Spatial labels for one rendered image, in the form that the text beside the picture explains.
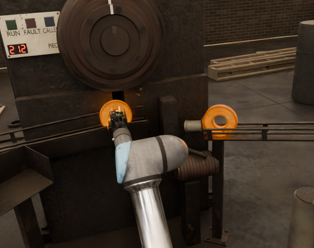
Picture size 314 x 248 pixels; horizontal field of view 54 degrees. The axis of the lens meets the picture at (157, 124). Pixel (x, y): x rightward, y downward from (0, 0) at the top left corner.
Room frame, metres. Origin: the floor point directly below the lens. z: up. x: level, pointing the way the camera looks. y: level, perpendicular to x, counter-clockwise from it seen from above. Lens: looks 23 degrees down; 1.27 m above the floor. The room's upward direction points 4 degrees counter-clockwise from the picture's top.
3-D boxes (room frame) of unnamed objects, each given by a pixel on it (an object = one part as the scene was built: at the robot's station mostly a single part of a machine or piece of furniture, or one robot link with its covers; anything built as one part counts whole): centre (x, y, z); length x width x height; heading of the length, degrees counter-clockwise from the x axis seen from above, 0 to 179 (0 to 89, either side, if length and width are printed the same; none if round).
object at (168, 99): (1.46, -0.06, 0.68); 0.11 x 0.08 x 0.24; 12
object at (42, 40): (1.43, 0.52, 1.15); 0.26 x 0.02 x 0.18; 102
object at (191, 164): (1.34, -0.18, 0.27); 0.22 x 0.13 x 0.53; 102
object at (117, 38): (1.30, 0.15, 1.11); 0.28 x 0.06 x 0.28; 102
